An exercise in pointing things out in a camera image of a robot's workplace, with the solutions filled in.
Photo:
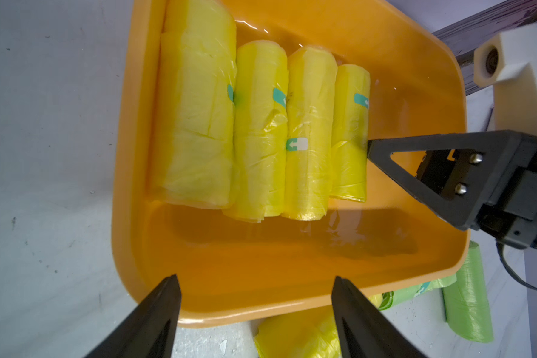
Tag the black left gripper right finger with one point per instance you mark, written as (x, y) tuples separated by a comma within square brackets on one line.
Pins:
[(363, 330)]

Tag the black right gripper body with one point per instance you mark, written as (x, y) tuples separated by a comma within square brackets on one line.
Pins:
[(513, 219)]

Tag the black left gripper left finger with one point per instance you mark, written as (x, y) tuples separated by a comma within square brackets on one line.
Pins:
[(149, 331)]

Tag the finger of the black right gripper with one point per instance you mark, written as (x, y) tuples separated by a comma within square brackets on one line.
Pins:
[(454, 175)]

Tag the green trash bag roll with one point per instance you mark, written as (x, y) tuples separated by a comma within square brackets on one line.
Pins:
[(466, 302), (393, 298)]

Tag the orange plastic storage box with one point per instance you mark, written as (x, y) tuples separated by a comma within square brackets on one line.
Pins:
[(232, 271)]

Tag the yellow trash bag roll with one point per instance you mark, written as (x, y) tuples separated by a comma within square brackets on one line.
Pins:
[(307, 333), (310, 111), (192, 153), (350, 133), (260, 131)]

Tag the purple glass vase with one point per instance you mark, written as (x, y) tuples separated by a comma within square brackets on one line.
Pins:
[(465, 36)]

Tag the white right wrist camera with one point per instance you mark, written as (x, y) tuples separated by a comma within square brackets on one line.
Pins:
[(508, 63)]

